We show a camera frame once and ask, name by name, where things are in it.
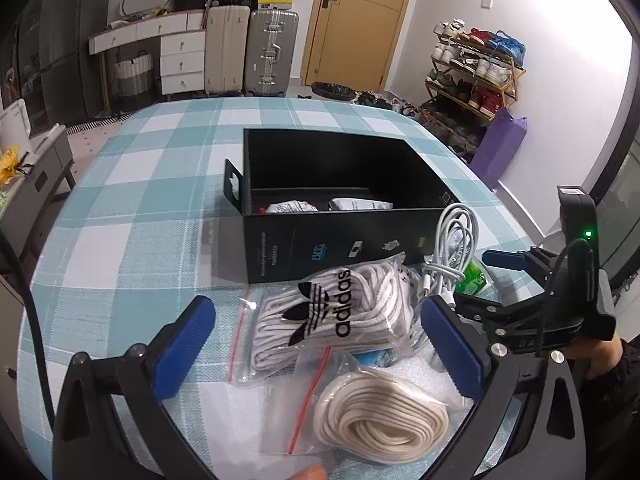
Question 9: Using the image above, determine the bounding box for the wooden shoe rack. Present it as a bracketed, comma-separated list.
[419, 20, 527, 156]

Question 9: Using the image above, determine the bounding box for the grey low cabinet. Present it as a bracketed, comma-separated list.
[0, 122, 76, 241]

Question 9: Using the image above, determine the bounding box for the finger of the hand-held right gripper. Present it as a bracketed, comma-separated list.
[450, 292, 548, 335]
[482, 246, 565, 288]

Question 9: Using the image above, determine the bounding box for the yellow plastic bag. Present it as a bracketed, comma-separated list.
[0, 145, 23, 186]

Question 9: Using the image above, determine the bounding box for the white printed packet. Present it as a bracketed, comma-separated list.
[265, 201, 318, 216]
[329, 197, 393, 212]

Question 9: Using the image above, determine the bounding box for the adidas white laces bag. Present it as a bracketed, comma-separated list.
[227, 252, 431, 386]

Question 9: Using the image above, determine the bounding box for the black cardboard box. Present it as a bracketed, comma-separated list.
[224, 127, 457, 285]

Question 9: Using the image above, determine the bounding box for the grey refrigerator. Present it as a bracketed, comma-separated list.
[40, 0, 113, 121]

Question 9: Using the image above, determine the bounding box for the black trash bin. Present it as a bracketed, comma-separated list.
[311, 81, 356, 103]

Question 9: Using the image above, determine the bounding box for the yellow wooden door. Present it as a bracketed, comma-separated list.
[300, 0, 420, 92]

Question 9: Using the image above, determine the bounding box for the beige suitcase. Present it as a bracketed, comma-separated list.
[206, 4, 251, 95]

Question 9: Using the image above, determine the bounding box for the striped laundry basket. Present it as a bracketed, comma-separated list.
[112, 52, 153, 98]

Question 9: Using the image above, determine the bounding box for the pile of loose shoes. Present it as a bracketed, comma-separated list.
[355, 91, 421, 118]

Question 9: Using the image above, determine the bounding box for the white foam sheet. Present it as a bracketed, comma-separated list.
[385, 355, 481, 411]

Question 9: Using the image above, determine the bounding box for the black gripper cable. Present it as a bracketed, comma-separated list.
[0, 232, 57, 423]

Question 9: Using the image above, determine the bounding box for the white charging cable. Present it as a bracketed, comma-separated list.
[419, 203, 482, 311]

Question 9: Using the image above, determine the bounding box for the white desk with drawers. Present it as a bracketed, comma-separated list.
[89, 9, 208, 96]

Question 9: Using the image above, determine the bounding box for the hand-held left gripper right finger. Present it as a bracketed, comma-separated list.
[420, 295, 586, 480]

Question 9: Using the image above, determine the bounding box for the person's right forearm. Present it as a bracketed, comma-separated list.
[575, 337, 640, 480]

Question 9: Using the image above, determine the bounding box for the person's left hand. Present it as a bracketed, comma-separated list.
[286, 465, 329, 480]

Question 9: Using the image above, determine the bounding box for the purple bag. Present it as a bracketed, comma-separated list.
[470, 107, 528, 188]

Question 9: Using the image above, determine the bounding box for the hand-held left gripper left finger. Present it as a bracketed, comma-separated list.
[52, 295, 217, 480]

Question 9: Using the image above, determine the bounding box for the silver suitcase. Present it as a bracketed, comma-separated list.
[245, 9, 299, 97]

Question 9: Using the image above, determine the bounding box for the bagged white rope coil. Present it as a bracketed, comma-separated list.
[260, 352, 476, 466]

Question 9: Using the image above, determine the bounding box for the dark glossy cabinet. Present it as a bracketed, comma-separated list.
[0, 0, 48, 136]

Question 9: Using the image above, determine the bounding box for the green packet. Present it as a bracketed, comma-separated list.
[452, 257, 488, 297]

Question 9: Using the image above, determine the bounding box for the person's right hand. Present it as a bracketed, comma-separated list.
[565, 337, 623, 381]

